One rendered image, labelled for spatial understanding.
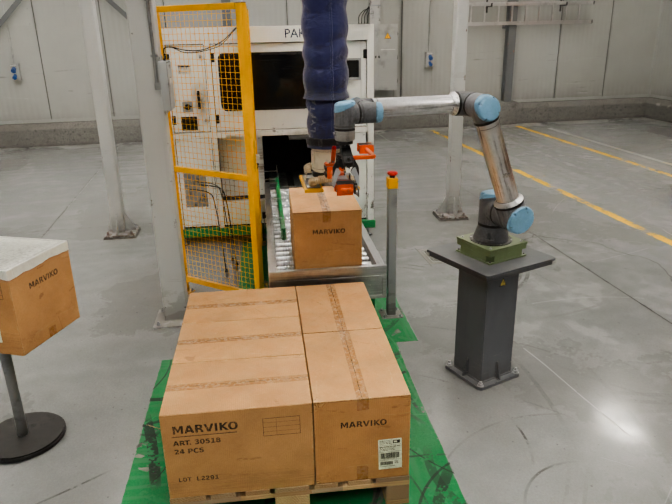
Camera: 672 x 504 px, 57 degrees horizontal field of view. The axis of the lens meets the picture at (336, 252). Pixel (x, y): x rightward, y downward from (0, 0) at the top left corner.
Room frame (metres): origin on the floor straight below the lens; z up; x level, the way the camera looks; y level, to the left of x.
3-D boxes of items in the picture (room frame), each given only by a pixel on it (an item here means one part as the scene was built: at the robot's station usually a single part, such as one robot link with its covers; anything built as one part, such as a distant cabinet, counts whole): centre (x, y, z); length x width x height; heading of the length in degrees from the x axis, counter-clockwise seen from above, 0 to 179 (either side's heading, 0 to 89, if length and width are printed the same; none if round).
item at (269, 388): (2.69, 0.27, 0.34); 1.20 x 1.00 x 0.40; 6
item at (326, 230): (3.73, 0.07, 0.75); 0.60 x 0.40 x 0.40; 6
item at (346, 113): (2.73, -0.05, 1.58); 0.10 x 0.09 x 0.12; 110
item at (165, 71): (4.04, 1.04, 1.62); 0.20 x 0.05 x 0.30; 6
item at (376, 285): (3.40, 0.05, 0.48); 0.70 x 0.03 x 0.15; 96
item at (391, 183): (4.03, -0.38, 0.50); 0.07 x 0.07 x 1.00; 6
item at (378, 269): (3.40, 0.05, 0.58); 0.70 x 0.03 x 0.06; 96
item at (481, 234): (3.22, -0.85, 0.88); 0.19 x 0.19 x 0.10
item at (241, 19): (4.32, 0.88, 1.05); 0.87 x 0.10 x 2.10; 58
